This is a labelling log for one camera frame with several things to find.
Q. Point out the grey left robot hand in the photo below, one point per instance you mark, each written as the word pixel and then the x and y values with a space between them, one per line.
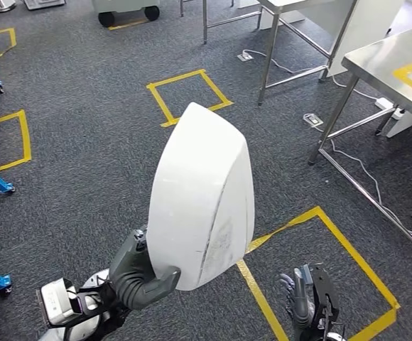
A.
pixel 131 277

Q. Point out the white plastic car part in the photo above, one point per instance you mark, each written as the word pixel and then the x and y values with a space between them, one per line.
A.
pixel 198 197

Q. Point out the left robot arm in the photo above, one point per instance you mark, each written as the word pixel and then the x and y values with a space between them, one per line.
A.
pixel 85 332

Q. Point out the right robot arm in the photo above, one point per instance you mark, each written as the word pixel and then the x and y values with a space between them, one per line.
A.
pixel 336 338

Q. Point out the steel workbench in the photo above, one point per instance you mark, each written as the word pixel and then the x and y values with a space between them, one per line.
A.
pixel 376 56

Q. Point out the yellow floor tape strip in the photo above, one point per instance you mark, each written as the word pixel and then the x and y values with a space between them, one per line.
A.
pixel 127 24

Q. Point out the floor power outlet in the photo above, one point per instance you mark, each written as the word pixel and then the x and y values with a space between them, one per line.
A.
pixel 312 120
pixel 245 56

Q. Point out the grey flat platform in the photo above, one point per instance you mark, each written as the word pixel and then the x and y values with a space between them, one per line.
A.
pixel 44 3

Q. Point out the round metal base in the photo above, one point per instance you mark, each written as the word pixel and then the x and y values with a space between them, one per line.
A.
pixel 0 4

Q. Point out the white power strip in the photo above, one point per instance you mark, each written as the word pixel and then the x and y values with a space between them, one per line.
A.
pixel 387 104

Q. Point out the white table with metal legs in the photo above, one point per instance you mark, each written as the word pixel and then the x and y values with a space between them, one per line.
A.
pixel 351 28

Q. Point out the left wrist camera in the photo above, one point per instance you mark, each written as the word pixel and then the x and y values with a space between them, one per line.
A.
pixel 55 301

